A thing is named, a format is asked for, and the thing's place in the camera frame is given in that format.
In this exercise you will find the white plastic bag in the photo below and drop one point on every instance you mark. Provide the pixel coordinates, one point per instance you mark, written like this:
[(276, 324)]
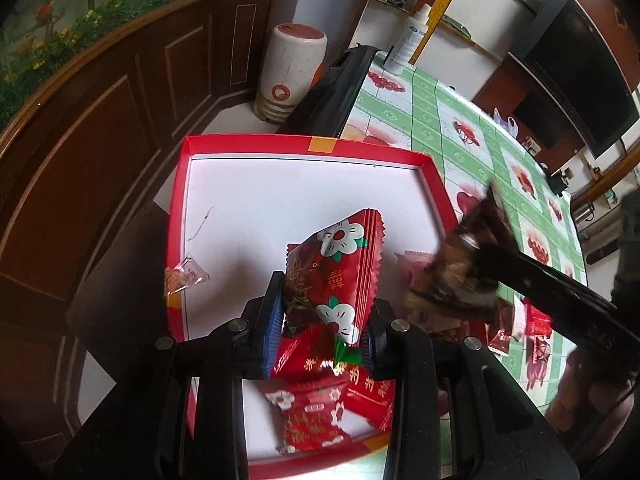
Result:
[(506, 121)]

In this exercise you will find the green floral tablecloth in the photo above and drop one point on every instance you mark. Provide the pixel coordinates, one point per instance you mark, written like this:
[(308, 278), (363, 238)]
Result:
[(450, 130)]

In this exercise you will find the white spray bottle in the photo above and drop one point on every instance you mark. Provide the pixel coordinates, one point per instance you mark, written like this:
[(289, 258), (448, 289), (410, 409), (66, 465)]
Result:
[(406, 42)]

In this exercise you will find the black flat television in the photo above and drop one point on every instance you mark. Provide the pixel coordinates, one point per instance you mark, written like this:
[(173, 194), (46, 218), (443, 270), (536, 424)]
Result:
[(575, 75)]

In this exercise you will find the dark red chocolate packet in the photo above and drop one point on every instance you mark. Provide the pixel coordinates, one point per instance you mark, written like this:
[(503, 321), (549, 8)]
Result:
[(450, 280)]

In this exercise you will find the red cardboard box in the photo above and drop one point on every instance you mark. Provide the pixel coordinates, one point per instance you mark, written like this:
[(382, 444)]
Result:
[(280, 195)]

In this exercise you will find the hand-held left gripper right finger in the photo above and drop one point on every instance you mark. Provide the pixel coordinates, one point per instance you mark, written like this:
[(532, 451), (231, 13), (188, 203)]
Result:
[(371, 347)]

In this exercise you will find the brown wooden cabinet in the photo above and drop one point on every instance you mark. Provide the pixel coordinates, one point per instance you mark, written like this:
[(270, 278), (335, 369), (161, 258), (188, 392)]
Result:
[(250, 45)]

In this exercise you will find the bamboo flower wall mural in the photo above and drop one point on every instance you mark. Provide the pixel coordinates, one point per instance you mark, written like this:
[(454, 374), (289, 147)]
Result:
[(75, 5)]

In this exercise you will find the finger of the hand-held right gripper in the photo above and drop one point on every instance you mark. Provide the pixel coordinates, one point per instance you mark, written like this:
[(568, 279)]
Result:
[(540, 280)]

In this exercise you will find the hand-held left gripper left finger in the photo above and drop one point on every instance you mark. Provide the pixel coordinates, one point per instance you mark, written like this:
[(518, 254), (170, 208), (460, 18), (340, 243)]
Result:
[(272, 330)]

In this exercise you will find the pink white snack packet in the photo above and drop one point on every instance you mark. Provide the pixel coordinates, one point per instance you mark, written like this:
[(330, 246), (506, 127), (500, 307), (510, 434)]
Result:
[(417, 265)]

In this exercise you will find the white bin with red lid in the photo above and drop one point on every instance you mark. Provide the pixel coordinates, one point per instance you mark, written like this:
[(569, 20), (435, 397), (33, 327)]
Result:
[(292, 75)]

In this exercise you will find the dark brown television cabinet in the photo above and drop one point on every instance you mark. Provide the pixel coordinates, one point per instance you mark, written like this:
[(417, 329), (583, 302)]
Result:
[(520, 110)]

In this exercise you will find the small red snack packet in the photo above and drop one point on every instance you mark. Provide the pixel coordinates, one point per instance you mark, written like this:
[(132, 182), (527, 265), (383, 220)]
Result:
[(502, 332)]

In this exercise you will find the red gold-lettered snack packet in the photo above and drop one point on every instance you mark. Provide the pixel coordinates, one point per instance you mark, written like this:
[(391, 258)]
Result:
[(372, 395)]

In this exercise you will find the red white patterned snack packet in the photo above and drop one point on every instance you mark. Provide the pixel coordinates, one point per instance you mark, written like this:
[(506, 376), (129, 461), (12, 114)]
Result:
[(536, 365)]

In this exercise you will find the clear plastic scrap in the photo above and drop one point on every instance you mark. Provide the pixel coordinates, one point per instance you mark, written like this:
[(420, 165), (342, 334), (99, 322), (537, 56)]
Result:
[(186, 276)]

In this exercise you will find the small black device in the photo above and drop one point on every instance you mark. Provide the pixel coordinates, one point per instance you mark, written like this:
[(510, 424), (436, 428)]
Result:
[(559, 181)]

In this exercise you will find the red white-lettered snack packet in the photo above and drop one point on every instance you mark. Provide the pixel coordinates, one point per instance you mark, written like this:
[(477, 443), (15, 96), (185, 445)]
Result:
[(537, 320)]

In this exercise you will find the red white-flower snack packet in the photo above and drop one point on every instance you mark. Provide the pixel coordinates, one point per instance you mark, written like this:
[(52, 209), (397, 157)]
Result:
[(345, 270), (310, 420)]

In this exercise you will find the person's right hand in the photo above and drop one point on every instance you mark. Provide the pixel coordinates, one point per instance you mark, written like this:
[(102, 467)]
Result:
[(585, 395)]

